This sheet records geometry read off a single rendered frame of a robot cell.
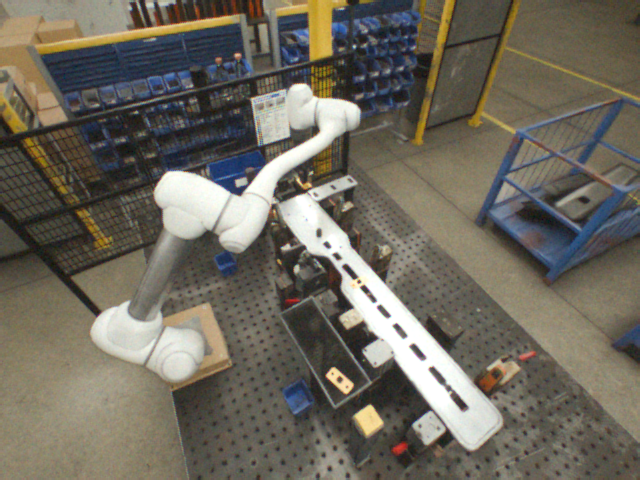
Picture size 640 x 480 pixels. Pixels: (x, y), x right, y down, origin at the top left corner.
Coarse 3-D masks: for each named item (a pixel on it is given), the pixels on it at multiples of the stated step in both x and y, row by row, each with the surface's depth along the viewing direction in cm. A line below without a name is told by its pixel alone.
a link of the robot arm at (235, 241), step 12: (228, 204) 100; (240, 204) 102; (252, 204) 105; (264, 204) 107; (228, 216) 99; (240, 216) 101; (252, 216) 103; (264, 216) 107; (216, 228) 101; (228, 228) 100; (240, 228) 100; (252, 228) 102; (228, 240) 100; (240, 240) 100; (252, 240) 104; (240, 252) 104
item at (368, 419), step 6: (366, 408) 101; (372, 408) 101; (360, 414) 100; (366, 414) 100; (372, 414) 100; (360, 420) 99; (366, 420) 99; (372, 420) 98; (378, 420) 98; (360, 426) 98; (366, 426) 97; (372, 426) 97; (378, 426) 98; (366, 432) 96
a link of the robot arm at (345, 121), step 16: (320, 112) 127; (336, 112) 124; (352, 112) 125; (320, 128) 129; (336, 128) 125; (352, 128) 129; (304, 144) 120; (320, 144) 121; (288, 160) 117; (304, 160) 121; (272, 176) 114; (256, 192) 107; (272, 192) 113
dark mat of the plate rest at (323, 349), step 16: (304, 304) 125; (288, 320) 121; (304, 320) 121; (320, 320) 121; (304, 336) 117; (320, 336) 117; (336, 336) 116; (304, 352) 113; (320, 352) 113; (336, 352) 113; (320, 368) 109; (336, 368) 109; (352, 368) 109; (336, 400) 102
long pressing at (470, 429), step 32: (288, 224) 176; (320, 224) 176; (320, 256) 162; (352, 256) 161; (352, 288) 149; (384, 288) 149; (384, 320) 138; (416, 320) 138; (416, 384) 120; (448, 416) 113; (480, 416) 113
